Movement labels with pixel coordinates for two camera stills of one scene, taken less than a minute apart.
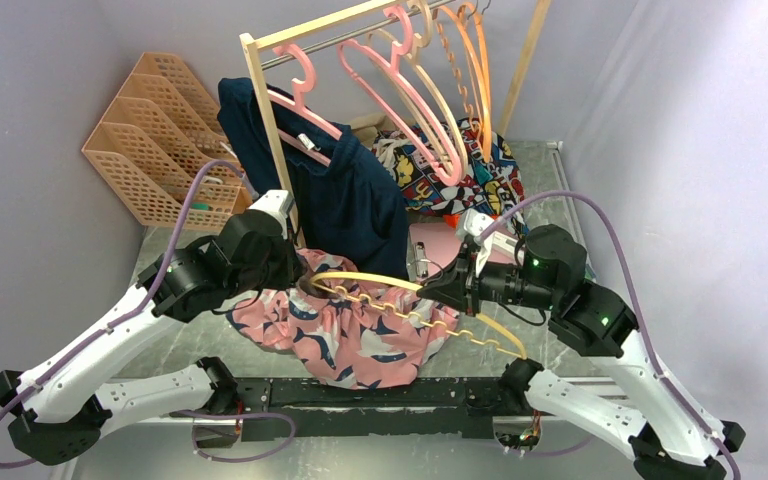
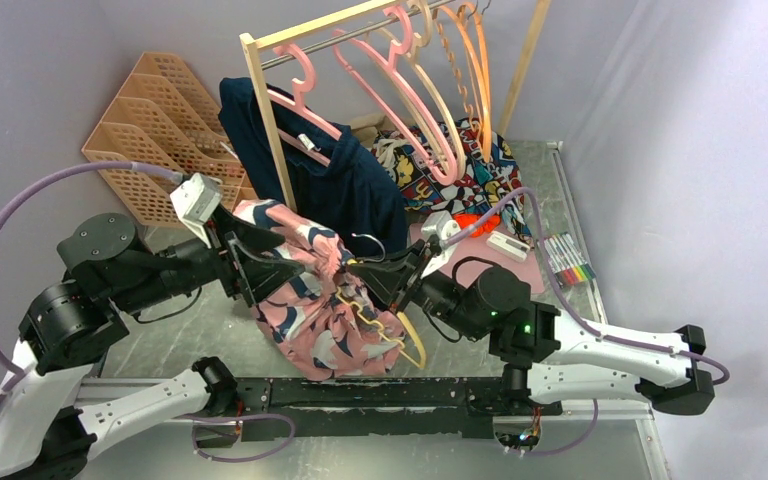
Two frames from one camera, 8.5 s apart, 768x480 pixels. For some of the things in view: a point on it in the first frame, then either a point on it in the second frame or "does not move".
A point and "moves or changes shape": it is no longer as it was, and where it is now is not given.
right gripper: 460,286 -> 395,274
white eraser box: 507,243 does not move
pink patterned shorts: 367,333 moves or changes shape
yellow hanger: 518,350 moves or changes shape
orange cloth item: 452,219 -> 465,219
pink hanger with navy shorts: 297,106 does not move
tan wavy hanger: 468,104 does not move
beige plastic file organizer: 155,131 does not move
